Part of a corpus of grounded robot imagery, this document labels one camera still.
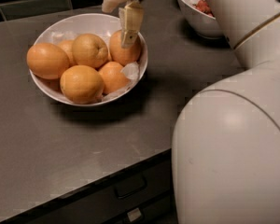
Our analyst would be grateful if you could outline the red strawberries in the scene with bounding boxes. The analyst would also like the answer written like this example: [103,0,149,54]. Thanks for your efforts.
[195,0,213,17]

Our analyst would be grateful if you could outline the dark upper drawer front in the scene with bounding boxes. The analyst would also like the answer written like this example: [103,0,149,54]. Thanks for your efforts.
[0,150,172,224]

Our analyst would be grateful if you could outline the white bowl with oranges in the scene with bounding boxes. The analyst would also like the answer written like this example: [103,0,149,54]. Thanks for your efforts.
[28,13,149,107]

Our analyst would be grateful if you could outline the white paper in orange bowl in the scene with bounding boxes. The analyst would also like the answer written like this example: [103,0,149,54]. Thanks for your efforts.
[49,30,141,103]

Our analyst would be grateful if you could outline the black drawer handle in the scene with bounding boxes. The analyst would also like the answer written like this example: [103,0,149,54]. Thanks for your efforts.
[114,175,147,199]

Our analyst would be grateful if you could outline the white bowl with strawberries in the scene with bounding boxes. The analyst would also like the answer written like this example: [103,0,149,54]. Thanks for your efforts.
[177,0,223,39]

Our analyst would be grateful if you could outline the hidden back orange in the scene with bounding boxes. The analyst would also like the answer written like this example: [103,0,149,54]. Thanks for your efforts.
[58,40,77,66]

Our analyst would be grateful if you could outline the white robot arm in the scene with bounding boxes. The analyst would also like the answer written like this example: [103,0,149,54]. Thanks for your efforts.
[172,0,280,224]

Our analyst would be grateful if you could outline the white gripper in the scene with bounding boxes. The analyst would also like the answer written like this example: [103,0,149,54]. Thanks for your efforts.
[102,0,144,49]

